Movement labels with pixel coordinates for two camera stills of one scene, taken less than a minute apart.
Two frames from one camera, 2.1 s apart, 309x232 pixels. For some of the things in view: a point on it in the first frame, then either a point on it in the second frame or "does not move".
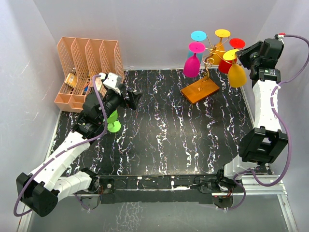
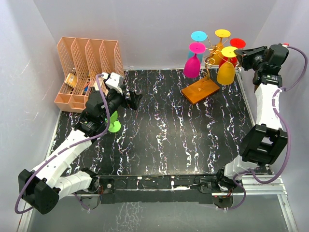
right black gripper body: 256,60 does not move
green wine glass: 113,126 does not move
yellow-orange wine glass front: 237,75 to 226,73
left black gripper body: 114,100 does not move
